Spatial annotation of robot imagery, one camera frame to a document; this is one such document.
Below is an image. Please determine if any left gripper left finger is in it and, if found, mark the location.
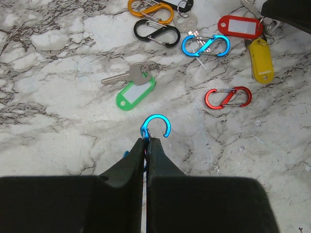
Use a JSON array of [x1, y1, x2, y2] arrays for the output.
[[0, 139, 144, 233]]

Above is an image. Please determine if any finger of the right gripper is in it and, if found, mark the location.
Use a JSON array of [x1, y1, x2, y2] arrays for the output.
[[261, 0, 311, 34]]

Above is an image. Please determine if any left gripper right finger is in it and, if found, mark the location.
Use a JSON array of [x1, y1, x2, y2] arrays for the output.
[[146, 138, 279, 233]]

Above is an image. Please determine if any yellow key tag with key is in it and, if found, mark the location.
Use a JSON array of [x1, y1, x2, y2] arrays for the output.
[[244, 33, 275, 84]]

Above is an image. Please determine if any blue carabiner front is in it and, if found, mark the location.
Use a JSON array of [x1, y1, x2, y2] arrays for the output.
[[122, 114, 172, 175]]

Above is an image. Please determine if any red carabiner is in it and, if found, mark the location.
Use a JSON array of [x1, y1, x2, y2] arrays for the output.
[[205, 86, 252, 110]]

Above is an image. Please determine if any red key tag with key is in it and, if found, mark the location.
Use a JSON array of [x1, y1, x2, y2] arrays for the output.
[[218, 0, 281, 39]]

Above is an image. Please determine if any light blue carabiner middle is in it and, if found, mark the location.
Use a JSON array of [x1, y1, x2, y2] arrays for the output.
[[181, 35, 231, 58]]

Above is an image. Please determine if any black key tag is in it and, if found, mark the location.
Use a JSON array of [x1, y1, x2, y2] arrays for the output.
[[156, 0, 194, 13]]

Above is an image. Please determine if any green key tag with key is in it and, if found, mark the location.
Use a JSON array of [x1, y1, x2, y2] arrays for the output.
[[101, 61, 160, 111]]

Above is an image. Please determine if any orange carabiner near black tag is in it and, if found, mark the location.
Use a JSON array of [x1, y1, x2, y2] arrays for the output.
[[127, 0, 174, 25]]

